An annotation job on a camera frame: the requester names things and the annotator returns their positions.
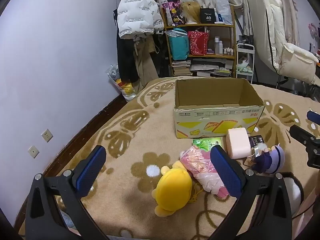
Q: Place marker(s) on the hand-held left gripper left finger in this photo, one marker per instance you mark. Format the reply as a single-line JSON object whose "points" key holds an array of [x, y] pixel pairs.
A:
{"points": [[91, 172]]}

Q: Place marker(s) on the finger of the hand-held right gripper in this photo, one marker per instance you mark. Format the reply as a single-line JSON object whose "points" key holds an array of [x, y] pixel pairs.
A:
{"points": [[314, 118], [303, 135]]}

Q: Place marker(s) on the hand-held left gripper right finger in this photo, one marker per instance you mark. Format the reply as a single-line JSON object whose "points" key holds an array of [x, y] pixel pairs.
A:
{"points": [[227, 172]]}

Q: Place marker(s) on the pink outfit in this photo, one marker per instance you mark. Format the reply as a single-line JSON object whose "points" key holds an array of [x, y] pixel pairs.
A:
{"points": [[197, 162]]}

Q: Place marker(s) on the pink paper roll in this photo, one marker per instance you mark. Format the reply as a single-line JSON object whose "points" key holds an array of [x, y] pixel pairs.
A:
{"points": [[237, 142]]}

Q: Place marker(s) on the green tissue packet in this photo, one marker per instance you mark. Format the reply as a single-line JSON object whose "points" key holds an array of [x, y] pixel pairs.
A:
{"points": [[205, 143]]}

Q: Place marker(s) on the purple-haired plush doll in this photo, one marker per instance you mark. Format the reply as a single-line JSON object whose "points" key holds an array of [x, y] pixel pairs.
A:
{"points": [[275, 157]]}

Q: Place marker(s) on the black tissue packet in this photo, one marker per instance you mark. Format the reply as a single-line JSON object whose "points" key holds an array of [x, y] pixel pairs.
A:
{"points": [[255, 140]]}

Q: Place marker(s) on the cardboard box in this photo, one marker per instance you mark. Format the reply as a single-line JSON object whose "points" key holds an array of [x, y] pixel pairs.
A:
{"points": [[215, 122]]}

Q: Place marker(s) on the yellow plush toy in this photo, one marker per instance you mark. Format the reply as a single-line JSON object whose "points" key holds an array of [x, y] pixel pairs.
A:
{"points": [[172, 190]]}

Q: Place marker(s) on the light soft bundle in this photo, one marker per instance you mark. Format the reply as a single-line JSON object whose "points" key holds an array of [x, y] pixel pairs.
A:
{"points": [[244, 64]]}

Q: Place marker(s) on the beige flower-print blanket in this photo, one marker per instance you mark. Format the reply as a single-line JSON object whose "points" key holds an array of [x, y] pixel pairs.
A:
{"points": [[140, 155]]}

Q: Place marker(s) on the white and dark plush toy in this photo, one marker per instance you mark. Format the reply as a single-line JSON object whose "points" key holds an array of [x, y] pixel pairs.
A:
{"points": [[292, 192]]}

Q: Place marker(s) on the white trolley cart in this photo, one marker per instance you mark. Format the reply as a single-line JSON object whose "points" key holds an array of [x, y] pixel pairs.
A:
{"points": [[252, 60]]}

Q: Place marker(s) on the plastic bag of snacks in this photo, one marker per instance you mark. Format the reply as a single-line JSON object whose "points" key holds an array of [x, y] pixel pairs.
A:
{"points": [[125, 90]]}

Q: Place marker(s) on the cream padded lounge chair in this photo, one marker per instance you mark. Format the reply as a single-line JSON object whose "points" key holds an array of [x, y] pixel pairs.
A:
{"points": [[280, 30]]}

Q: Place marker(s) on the pile of books and papers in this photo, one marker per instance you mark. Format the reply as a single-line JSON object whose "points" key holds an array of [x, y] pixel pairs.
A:
{"points": [[212, 70]]}

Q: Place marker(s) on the black bag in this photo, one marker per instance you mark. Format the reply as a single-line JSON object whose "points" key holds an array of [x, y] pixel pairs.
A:
{"points": [[245, 40]]}

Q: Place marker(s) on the stack of books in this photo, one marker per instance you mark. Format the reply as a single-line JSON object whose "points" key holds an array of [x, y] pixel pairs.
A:
{"points": [[181, 68]]}

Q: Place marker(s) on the tall white bottle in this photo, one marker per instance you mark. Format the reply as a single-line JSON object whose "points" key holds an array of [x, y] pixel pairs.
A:
{"points": [[221, 47], [217, 45]]}

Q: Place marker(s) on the small purple box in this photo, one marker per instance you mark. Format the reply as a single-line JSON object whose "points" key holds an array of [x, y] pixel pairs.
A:
{"points": [[210, 51]]}

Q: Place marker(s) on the black hanging garment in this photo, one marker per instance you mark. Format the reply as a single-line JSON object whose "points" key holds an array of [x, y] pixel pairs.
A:
{"points": [[126, 55]]}

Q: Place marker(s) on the beige hanging garment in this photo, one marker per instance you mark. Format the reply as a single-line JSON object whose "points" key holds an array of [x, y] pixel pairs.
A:
{"points": [[146, 62]]}

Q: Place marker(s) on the red patterned bag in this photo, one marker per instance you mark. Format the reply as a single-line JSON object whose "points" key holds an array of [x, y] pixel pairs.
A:
{"points": [[198, 43]]}

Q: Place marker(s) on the teal bag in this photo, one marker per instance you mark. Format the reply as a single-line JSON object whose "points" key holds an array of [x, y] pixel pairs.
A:
{"points": [[178, 46]]}

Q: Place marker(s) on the white plastic bag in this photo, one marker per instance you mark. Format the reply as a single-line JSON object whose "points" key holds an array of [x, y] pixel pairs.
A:
{"points": [[223, 8]]}

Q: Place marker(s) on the wooden shelf unit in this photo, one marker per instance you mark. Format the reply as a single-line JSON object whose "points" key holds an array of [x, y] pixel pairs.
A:
{"points": [[200, 26]]}

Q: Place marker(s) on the black box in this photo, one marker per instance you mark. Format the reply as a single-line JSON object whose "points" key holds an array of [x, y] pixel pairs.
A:
{"points": [[208, 16]]}

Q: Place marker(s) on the blonde wig on head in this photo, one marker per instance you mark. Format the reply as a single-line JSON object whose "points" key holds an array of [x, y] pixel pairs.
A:
{"points": [[191, 11]]}

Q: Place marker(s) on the white puffer jacket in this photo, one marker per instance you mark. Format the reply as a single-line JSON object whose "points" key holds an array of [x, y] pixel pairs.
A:
{"points": [[135, 12]]}

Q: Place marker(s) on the purple printed bag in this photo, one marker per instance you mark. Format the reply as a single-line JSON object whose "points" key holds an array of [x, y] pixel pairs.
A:
{"points": [[172, 11]]}

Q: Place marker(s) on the white wall socket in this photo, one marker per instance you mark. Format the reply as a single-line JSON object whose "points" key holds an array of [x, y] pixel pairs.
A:
{"points": [[33, 151], [47, 135]]}

